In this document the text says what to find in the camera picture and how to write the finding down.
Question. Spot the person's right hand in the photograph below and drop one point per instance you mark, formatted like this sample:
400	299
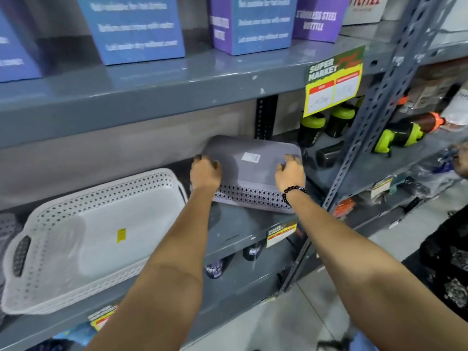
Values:
291	177

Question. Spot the person's left hand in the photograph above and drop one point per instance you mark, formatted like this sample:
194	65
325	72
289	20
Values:
204	175

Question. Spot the person's right fingers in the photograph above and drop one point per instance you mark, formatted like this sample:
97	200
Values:
291	162

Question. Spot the person's left fingers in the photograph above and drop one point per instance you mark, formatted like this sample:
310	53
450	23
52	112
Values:
210	164

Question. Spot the lilac perforated plastic basket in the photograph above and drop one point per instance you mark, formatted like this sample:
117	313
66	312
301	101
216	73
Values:
248	171

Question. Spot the person's left forearm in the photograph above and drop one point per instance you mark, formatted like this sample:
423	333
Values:
172	270

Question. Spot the person's right forearm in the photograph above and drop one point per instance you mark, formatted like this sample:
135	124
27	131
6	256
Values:
362	277

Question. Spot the black bottle with green lid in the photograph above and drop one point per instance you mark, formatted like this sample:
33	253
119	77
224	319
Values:
398	137
311	129
340	120

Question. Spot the black rectangular box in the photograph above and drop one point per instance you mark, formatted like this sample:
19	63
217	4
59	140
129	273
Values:
330	154

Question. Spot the orange packet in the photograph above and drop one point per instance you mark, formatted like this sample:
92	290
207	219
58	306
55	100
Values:
343	208

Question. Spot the small yellow price tag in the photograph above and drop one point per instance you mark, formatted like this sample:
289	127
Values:
381	188
102	318
280	235

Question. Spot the large yellow green price tag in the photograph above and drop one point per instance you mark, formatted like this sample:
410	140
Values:
332	84

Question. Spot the grey metal shelf rack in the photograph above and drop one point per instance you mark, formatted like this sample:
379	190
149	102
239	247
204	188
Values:
146	91

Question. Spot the dark bottle with purple label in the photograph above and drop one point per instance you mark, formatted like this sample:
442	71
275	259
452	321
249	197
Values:
214	268
253	252

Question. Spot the white perforated plastic basket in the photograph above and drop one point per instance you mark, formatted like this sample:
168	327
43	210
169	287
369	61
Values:
98	237

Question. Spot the blue and purple cardboard box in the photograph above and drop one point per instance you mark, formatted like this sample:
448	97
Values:
252	25

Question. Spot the clear plastic packets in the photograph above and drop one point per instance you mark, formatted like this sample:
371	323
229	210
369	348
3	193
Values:
433	177

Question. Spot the brown bottle with orange cap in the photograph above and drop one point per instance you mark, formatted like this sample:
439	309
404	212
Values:
431	122

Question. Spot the brown packaged box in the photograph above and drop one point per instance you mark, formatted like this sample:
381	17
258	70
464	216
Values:
427	93

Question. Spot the white cardboard box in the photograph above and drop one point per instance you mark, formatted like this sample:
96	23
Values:
365	10

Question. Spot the white plastic bag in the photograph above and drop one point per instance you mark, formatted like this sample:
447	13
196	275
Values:
457	109

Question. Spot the blue packet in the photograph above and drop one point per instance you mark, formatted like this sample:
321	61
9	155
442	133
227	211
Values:
75	336

